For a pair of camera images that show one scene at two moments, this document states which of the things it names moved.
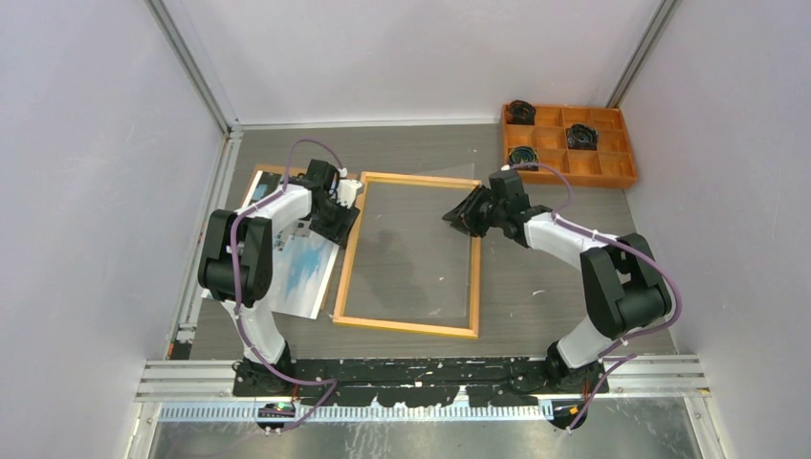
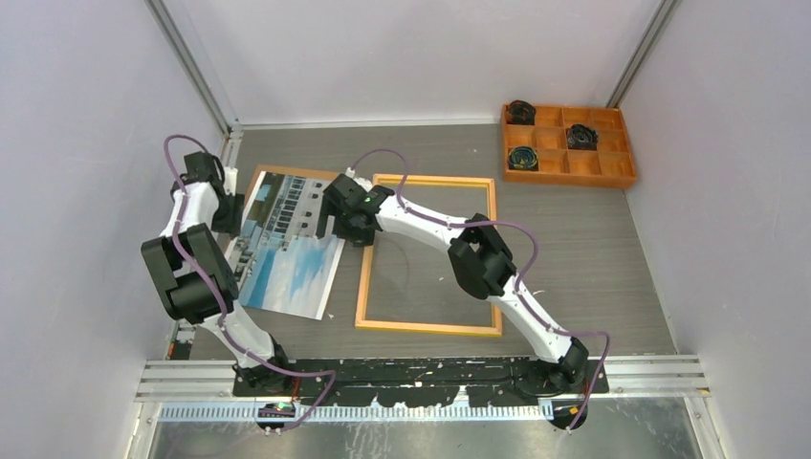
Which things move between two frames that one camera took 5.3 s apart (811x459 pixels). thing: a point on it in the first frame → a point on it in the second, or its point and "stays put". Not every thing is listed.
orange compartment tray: x=610 y=164 stays put
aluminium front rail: x=195 y=380 stays put
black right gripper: x=464 y=215 → x=361 y=237
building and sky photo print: x=303 y=255 stays put
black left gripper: x=348 y=218 → x=231 y=223
